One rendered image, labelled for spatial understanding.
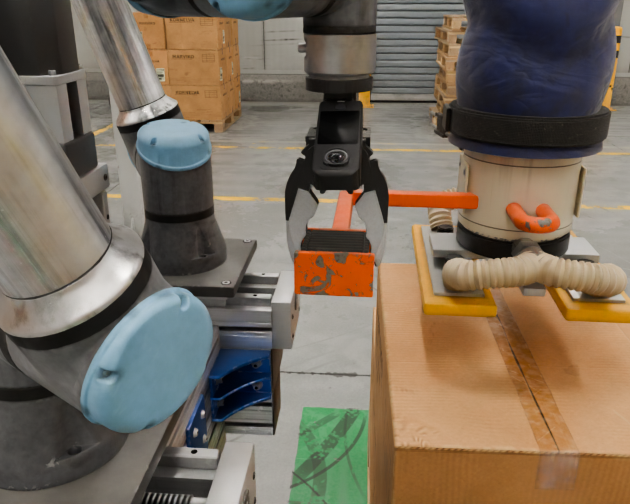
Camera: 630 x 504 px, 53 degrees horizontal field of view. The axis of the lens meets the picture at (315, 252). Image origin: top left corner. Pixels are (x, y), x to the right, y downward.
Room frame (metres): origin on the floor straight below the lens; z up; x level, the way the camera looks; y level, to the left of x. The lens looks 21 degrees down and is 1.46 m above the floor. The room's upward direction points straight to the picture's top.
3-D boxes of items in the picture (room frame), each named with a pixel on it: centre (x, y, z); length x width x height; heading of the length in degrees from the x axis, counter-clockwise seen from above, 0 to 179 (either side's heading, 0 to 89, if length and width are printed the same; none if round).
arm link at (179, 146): (1.04, 0.23, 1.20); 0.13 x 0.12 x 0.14; 22
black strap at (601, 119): (0.95, -0.31, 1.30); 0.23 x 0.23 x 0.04
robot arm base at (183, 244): (1.03, 0.23, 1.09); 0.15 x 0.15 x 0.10
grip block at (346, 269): (0.67, -0.02, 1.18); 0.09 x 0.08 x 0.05; 85
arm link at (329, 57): (0.69, -0.02, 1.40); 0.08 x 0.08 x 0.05
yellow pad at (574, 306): (0.94, -0.40, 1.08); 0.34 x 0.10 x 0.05; 175
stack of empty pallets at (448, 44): (8.08, -2.04, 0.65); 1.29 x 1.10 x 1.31; 175
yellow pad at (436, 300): (0.95, -0.22, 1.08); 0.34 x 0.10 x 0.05; 175
